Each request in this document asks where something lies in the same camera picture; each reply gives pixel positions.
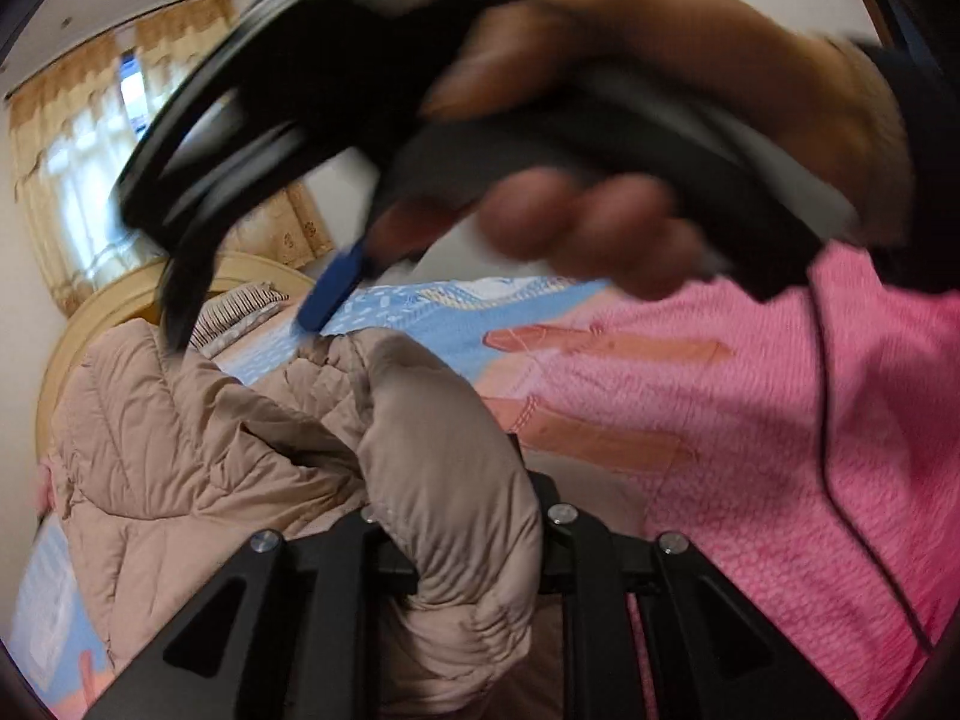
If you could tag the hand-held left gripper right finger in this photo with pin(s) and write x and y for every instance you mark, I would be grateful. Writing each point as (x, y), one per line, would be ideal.
(577, 562)

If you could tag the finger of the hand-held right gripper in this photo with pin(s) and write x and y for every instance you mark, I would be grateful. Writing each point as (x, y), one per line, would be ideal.
(180, 300)
(330, 292)

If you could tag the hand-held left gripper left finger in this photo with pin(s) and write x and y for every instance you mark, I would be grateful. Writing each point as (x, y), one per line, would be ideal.
(337, 562)

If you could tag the beige puffer jacket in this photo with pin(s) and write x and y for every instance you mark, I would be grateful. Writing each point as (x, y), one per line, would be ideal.
(187, 450)

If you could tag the person's right forearm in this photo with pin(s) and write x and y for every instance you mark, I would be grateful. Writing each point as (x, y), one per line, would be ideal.
(900, 127)

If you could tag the person's right hand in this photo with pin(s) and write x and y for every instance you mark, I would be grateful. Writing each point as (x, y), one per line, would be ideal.
(675, 30)

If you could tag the striped pillow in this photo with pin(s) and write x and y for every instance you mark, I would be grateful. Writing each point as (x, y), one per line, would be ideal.
(240, 307)

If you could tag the cream wooden headboard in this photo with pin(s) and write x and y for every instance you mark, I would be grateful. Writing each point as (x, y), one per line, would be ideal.
(82, 322)

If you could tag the window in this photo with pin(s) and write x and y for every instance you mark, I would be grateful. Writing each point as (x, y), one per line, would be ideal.
(135, 90)

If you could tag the beige patterned curtain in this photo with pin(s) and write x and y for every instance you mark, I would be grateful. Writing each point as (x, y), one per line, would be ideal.
(60, 187)

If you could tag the blue and pink printed blanket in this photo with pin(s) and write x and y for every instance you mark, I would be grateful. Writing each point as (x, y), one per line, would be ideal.
(712, 427)

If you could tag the pink folded cloth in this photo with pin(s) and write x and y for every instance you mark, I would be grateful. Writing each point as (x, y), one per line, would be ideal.
(43, 487)

